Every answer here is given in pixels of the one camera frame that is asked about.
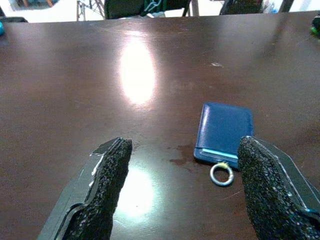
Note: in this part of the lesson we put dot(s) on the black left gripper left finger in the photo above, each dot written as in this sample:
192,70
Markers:
100,190

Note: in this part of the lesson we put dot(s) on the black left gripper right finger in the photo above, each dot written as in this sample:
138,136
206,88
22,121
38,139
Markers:
272,190

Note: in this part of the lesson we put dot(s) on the blue leather key fob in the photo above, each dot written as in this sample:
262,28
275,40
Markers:
223,132

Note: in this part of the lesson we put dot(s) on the green and black object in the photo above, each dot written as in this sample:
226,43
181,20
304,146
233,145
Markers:
315,26

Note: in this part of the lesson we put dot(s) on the metal folding stand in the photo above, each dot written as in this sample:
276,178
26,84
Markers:
88,8

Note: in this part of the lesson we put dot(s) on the dark chair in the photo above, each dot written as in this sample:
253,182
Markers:
243,6

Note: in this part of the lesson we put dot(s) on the black chair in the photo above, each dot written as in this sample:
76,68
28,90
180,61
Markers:
147,8

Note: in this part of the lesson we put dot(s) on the teal round object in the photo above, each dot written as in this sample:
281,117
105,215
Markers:
1,28

